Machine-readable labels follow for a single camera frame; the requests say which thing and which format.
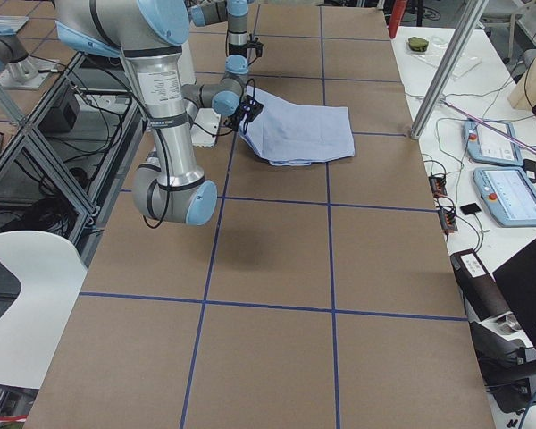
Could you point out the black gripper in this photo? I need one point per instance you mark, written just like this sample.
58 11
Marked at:
237 49
243 117

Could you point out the lower blue teach pendant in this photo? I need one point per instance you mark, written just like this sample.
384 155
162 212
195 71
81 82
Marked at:
508 194

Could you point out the brown cylinder device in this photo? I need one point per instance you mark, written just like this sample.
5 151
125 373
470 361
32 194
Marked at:
482 297

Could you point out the green cloth pouch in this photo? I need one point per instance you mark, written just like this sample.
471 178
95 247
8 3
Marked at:
417 45

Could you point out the aluminium frame post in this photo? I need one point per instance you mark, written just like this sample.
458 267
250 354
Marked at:
464 29

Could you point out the white chair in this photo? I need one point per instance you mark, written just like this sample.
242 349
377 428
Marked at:
51 273

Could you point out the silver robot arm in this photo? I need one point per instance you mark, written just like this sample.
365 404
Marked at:
233 12
148 37

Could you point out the upper blue teach pendant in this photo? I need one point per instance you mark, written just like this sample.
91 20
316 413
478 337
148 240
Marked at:
486 146

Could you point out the black monitor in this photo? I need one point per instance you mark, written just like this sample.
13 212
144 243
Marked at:
516 280

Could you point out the blue teach pendant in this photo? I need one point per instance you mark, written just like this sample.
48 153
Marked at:
508 194
486 146

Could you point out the red cylinder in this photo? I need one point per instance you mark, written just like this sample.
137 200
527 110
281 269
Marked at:
397 12

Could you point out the light blue striped dress shirt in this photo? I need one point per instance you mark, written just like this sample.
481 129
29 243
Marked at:
287 134

